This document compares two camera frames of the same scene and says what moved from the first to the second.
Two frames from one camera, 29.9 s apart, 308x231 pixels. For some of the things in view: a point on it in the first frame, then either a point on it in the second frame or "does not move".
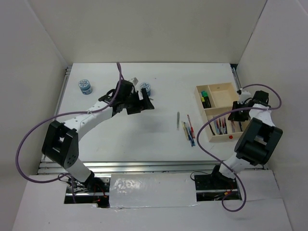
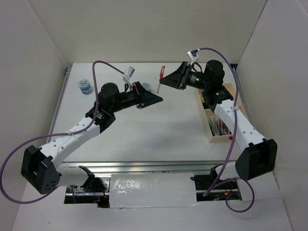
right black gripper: (235, 116) to (176, 79)
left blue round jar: (85, 86) does not move
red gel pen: (191, 128) to (160, 76)
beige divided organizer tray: (212, 99) does not move
